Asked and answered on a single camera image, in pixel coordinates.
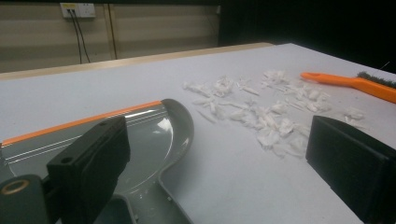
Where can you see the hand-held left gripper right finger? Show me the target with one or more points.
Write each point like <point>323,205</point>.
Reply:
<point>358,165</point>

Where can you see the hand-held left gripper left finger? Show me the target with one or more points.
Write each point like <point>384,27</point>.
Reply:
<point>90,161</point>

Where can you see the grey dustpan with orange edge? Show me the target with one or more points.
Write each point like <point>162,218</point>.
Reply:
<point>152,140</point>

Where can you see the orange brush with grey bristles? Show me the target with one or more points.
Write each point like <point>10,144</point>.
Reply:
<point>358,83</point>

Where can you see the pile of white paper scraps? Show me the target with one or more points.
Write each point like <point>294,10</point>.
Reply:
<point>267,119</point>

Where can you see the wooden table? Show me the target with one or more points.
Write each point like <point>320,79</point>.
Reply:
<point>124,63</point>

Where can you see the white table mat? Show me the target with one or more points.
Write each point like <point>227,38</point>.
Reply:
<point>236,186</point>

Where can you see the dark curtain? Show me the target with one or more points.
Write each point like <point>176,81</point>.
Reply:
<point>311,28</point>

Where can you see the white wall socket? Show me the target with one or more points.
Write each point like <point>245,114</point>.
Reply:
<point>82,9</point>

